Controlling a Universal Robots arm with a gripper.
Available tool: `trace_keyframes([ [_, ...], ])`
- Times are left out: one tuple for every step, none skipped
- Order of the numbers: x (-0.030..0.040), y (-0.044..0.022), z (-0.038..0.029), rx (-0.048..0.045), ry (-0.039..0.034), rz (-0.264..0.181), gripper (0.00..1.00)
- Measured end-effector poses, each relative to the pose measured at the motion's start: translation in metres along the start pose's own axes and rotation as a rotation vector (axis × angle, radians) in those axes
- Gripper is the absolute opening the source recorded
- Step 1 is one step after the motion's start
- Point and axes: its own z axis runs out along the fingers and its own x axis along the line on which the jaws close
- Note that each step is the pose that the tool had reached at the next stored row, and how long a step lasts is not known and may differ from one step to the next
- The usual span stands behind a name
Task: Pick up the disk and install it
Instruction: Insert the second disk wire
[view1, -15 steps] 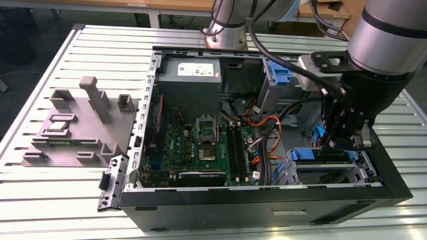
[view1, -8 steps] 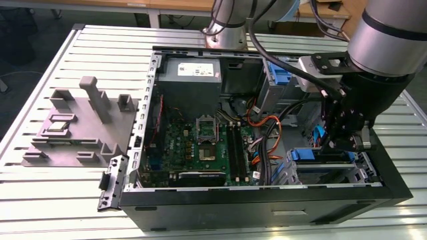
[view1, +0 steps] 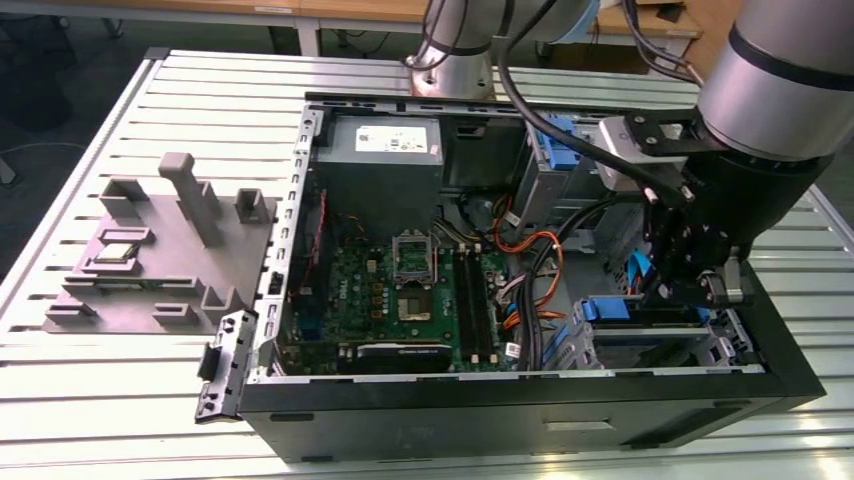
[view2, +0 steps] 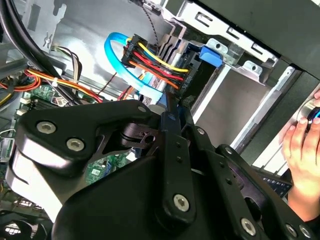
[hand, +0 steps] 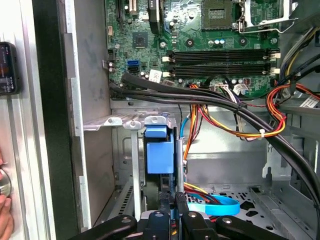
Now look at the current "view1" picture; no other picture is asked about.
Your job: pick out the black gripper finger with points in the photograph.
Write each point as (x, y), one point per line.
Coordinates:
(660, 240)
(694, 250)

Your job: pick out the hard disk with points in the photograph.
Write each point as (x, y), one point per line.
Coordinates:
(604, 310)

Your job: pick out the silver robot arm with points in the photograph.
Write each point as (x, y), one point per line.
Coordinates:
(768, 85)

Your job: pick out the grey metal disk bay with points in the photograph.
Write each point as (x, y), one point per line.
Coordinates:
(641, 328)

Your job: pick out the grey metal drive cage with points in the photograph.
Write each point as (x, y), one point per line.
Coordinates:
(543, 195)

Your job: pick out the blue drive latch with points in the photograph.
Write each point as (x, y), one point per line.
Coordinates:
(562, 155)

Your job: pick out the black RAM slot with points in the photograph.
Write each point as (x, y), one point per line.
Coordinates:
(479, 300)
(462, 300)
(470, 300)

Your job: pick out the white label tag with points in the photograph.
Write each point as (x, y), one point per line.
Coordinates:
(511, 350)

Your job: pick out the metal locking lever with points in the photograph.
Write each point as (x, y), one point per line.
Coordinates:
(438, 265)

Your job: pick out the wooden cabinet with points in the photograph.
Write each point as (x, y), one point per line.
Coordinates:
(710, 35)

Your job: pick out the CPU socket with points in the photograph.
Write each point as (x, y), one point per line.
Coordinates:
(421, 309)

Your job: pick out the grey power supply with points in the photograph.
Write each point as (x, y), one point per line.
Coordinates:
(381, 195)

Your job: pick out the black graphics card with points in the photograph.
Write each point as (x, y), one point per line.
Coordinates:
(401, 356)

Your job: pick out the black PC case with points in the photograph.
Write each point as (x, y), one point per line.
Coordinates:
(467, 420)

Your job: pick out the green motherboard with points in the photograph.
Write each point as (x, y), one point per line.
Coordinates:
(361, 300)

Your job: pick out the blue expansion slot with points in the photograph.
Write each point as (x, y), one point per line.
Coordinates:
(310, 327)

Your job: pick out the grey parts rack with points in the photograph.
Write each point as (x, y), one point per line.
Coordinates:
(174, 280)

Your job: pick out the green RAM stick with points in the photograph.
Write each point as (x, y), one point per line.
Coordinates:
(127, 285)

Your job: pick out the silver CPU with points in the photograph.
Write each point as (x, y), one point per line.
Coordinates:
(116, 252)

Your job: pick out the grey metal leg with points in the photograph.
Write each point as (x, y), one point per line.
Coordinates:
(7, 170)

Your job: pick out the black office chair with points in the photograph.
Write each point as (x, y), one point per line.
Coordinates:
(34, 75)

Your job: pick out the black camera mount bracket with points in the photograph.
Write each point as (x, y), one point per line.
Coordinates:
(694, 142)

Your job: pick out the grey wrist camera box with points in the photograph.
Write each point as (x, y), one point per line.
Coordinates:
(621, 142)

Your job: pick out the wooden desk white frame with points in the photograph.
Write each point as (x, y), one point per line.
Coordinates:
(374, 22)
(201, 16)

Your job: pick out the grey hinged case bracket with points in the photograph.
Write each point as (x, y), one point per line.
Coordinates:
(234, 350)

